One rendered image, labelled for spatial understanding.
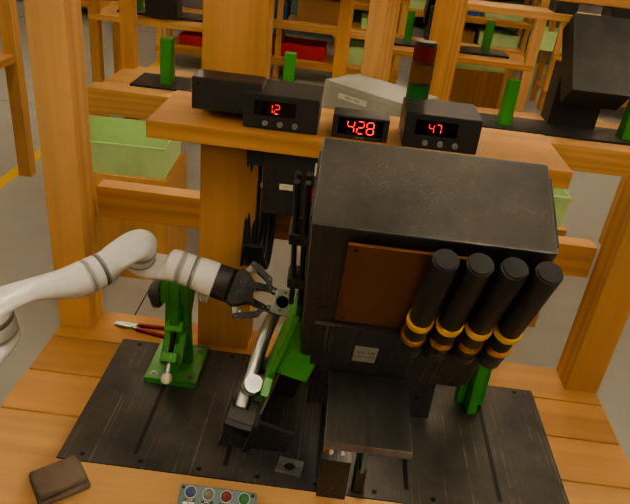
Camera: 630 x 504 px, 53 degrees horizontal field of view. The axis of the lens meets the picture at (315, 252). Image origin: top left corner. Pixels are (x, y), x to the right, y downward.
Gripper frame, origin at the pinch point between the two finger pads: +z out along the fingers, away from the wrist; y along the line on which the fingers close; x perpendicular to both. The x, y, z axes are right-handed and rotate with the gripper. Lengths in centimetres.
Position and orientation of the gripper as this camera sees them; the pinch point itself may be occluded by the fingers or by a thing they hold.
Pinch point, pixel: (277, 302)
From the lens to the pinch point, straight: 137.3
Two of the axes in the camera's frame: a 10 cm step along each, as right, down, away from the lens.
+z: 9.3, 3.5, 1.1
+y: 3.1, -9.1, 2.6
